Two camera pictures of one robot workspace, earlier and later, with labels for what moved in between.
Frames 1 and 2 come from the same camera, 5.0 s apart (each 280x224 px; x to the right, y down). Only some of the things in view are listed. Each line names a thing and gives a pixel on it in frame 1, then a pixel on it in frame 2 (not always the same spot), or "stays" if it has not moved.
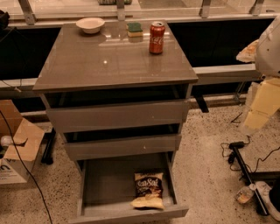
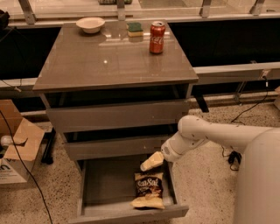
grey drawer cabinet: (118, 93) stays
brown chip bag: (148, 191) stays
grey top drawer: (74, 119) stays
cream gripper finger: (255, 119) -> (152, 162)
